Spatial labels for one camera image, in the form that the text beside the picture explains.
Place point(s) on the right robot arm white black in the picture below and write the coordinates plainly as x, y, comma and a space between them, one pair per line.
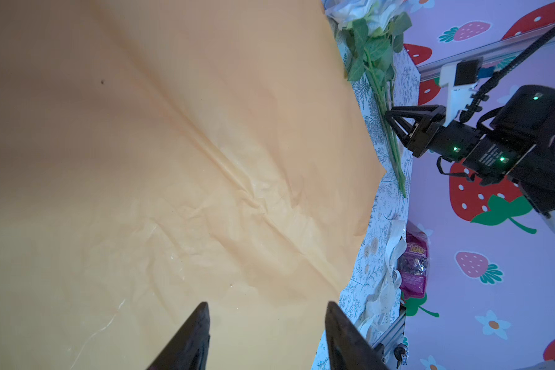
529, 113

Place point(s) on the pink fake rose stem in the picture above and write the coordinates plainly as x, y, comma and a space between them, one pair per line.
374, 33

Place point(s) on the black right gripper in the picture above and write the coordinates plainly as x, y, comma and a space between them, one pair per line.
489, 154

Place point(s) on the purple snack bag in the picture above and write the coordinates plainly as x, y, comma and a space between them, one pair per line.
413, 265

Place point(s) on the white ribbon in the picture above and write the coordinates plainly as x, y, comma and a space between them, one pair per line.
379, 309

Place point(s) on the floral patterned table mat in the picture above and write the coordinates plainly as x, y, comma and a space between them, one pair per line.
389, 204

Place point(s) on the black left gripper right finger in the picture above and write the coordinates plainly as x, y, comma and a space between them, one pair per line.
347, 349

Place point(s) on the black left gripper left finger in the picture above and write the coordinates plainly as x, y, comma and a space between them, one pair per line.
188, 349

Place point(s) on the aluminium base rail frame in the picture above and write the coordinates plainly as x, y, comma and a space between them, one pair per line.
391, 348

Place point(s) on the orange wrapping paper sheet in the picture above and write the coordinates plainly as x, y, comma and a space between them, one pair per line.
159, 154

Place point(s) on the right aluminium corner post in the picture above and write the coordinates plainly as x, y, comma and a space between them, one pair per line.
491, 53

